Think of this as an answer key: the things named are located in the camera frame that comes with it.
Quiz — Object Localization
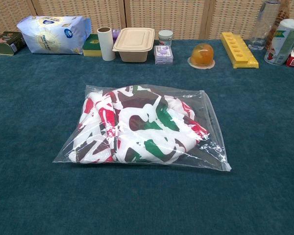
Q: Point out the white red green patterned clothes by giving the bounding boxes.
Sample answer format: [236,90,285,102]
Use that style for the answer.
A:
[63,85,210,165]

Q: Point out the clear plastic zip bag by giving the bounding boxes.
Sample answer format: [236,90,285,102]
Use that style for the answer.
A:
[52,84,232,172]

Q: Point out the clear purple small box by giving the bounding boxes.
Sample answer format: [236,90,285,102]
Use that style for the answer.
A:
[153,45,174,66]

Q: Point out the beige lidded lunch box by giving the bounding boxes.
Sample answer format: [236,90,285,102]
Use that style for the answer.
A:
[112,27,156,63]

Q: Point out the white paper roll tube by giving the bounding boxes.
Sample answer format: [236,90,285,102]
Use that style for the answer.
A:
[97,26,116,61]

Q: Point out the small white lidded jar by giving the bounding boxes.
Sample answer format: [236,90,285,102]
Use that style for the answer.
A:
[158,29,173,47]

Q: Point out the orange jelly cup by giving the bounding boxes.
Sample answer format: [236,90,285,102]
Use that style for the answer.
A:
[187,43,216,70]

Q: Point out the purple cardboard box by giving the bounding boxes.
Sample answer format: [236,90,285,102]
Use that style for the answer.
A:
[112,28,122,42]

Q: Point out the yellow green sponge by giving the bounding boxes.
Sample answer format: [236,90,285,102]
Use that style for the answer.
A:
[82,33,103,57]

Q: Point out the woven folding screen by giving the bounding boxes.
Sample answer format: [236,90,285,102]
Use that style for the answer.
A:
[0,0,294,41]

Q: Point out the teal blue tablecloth-covered table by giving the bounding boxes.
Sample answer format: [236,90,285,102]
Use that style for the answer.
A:
[0,39,294,235]

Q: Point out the yellow tray with holes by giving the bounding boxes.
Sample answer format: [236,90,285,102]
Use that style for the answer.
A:
[220,32,259,69]

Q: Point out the blue white tissue pack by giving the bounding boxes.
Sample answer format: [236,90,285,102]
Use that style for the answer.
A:
[16,15,92,55]

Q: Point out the clear plastic water bottle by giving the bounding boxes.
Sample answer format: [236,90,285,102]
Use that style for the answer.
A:
[247,0,281,51]

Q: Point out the white green cylinder can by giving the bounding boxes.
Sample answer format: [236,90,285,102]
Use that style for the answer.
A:
[264,18,294,66]

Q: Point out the dark green tin can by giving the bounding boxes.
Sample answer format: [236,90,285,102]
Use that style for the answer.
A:
[0,31,26,56]

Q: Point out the brown patterned bottle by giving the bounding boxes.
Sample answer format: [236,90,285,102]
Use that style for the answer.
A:
[264,0,292,51]

